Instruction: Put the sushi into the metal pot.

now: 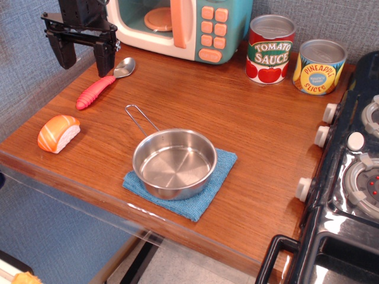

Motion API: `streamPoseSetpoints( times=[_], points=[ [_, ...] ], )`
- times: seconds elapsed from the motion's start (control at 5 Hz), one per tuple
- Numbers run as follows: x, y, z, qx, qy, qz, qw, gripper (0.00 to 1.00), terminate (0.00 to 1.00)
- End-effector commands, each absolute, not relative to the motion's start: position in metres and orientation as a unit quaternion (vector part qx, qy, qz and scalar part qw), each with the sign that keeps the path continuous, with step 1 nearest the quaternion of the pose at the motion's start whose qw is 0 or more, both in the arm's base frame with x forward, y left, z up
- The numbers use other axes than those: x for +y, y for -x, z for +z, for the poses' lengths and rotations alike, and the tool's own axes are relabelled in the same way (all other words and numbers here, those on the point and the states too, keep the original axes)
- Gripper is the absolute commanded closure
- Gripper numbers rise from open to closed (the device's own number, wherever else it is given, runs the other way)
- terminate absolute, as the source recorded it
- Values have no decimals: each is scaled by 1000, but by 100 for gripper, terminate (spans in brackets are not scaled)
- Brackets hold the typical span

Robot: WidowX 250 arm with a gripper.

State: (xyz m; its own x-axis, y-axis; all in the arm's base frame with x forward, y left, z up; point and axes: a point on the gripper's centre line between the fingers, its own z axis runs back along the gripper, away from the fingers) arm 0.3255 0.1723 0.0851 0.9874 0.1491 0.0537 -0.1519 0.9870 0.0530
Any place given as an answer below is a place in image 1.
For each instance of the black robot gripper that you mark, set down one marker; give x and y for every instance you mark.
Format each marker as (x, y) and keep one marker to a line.
(85, 23)

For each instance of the salmon nigiri sushi toy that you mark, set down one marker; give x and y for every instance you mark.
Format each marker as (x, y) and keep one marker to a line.
(56, 134)

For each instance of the stainless steel pot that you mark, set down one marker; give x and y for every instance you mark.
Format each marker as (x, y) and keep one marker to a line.
(172, 164)

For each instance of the orange microwave plate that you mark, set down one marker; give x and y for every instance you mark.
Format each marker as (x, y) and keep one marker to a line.
(159, 19)

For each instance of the teal toy microwave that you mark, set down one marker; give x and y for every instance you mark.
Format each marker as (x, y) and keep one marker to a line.
(202, 31)

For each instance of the tomato sauce can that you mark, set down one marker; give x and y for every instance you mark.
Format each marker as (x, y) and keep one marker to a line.
(269, 48)

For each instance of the blue folded cloth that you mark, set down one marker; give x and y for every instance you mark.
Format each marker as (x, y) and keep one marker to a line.
(194, 207)

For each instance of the yellow object at corner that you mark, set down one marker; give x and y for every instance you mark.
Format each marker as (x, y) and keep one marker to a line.
(25, 278)

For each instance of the pineapple slices can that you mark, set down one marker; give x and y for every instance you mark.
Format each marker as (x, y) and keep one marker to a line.
(319, 66)

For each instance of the white stove knob middle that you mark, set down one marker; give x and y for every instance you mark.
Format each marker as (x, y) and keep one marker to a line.
(321, 136)

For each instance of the white stove knob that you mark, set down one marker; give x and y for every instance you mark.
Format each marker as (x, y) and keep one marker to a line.
(303, 188)
(329, 113)
(321, 136)

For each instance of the white stove knob top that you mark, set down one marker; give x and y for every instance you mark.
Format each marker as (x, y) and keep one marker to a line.
(329, 113)

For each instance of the white stove knob bottom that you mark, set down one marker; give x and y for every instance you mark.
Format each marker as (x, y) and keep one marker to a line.
(303, 188)

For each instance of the black toy stove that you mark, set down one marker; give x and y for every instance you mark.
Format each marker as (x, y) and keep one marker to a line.
(339, 227)

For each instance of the red-handled metal spoon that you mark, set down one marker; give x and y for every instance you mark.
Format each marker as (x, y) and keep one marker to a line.
(124, 69)

